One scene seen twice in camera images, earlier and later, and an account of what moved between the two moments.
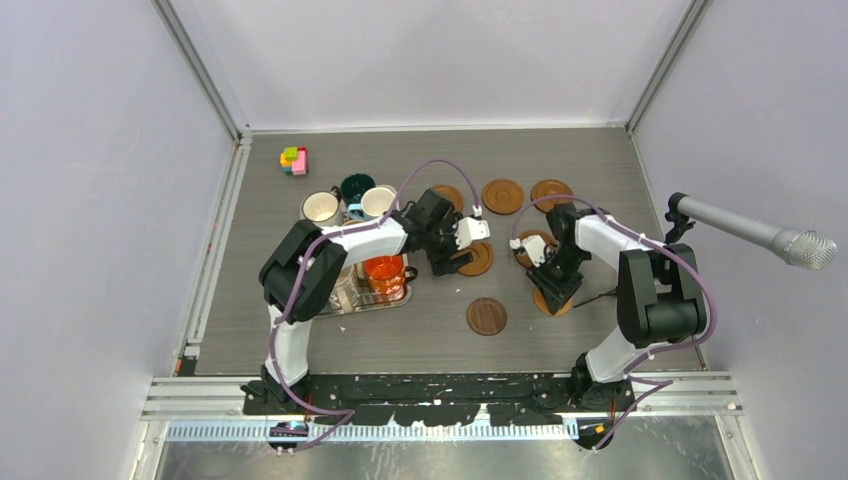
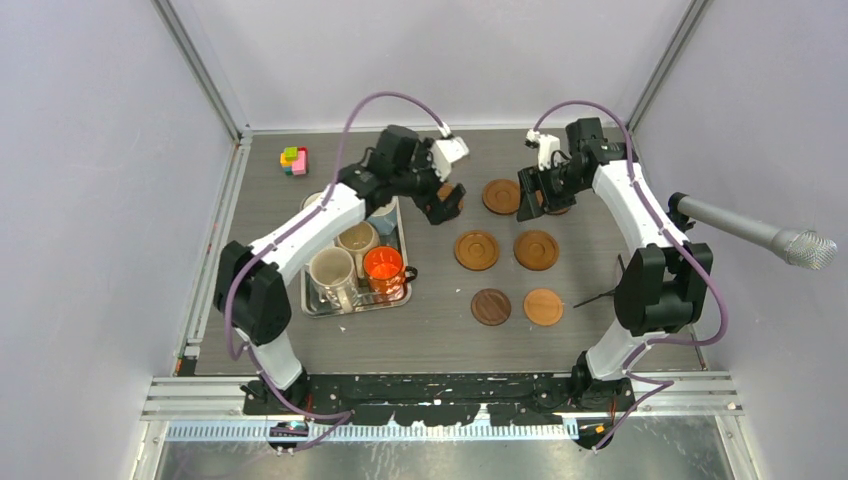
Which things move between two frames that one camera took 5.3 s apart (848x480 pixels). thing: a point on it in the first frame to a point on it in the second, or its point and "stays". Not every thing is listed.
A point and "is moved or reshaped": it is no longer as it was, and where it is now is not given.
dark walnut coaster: (486, 316) is moved or reshaped
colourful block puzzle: (294, 160) stays
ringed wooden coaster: (503, 197) stays
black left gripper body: (441, 243) to (421, 183)
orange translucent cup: (387, 275) stays
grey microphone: (810, 250) stays
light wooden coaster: (540, 305) is moved or reshaped
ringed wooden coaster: (450, 194) stays
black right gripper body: (559, 275) to (557, 186)
